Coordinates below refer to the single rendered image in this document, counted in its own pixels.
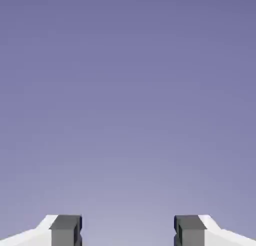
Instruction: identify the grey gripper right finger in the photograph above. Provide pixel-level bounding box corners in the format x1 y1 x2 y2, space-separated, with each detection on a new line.
173 214 256 246

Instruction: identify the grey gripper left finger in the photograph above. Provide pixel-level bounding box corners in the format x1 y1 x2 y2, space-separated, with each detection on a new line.
0 214 83 246

